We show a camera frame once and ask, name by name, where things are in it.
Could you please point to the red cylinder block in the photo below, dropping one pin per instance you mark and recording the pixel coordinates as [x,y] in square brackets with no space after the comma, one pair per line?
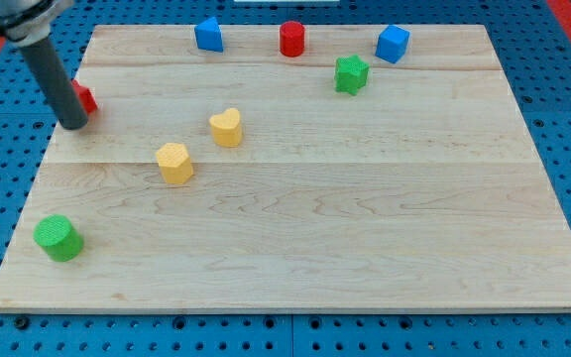
[292,39]

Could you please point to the green star block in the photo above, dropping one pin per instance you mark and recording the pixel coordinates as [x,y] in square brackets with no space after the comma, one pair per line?
[351,74]

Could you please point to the yellow heart block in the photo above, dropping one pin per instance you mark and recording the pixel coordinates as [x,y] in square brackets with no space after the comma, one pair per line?
[226,128]

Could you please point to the yellow hexagon block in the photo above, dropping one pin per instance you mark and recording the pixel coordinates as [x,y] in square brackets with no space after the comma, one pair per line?
[174,163]

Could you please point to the light wooden board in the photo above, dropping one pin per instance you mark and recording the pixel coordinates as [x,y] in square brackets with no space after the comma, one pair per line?
[423,193]

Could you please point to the blue cube block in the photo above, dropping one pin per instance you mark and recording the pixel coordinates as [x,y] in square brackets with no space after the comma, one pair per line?
[392,43]

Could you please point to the red star block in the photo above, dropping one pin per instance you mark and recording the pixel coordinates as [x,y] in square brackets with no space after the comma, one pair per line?
[85,97]

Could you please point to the green cylinder block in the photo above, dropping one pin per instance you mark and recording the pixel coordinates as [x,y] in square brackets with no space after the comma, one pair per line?
[58,238]

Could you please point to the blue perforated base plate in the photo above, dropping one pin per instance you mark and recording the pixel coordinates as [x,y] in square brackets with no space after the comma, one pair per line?
[533,41]

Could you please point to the blue triangle block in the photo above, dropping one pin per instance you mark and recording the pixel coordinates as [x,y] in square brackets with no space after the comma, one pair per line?
[208,35]

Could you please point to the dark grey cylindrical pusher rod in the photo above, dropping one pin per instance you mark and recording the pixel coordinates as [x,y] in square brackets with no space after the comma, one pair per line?
[47,68]

